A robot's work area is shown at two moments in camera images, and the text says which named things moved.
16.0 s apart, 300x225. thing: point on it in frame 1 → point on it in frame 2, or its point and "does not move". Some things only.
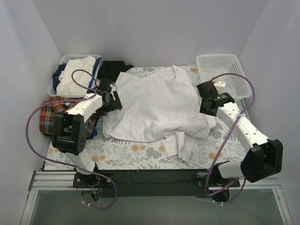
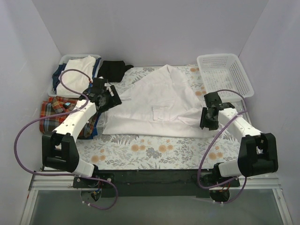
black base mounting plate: x=174 y=183 does not move
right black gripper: x=206 y=107 → x=206 y=119
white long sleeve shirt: x=162 y=105 does not move
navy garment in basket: x=56 y=80 does not move
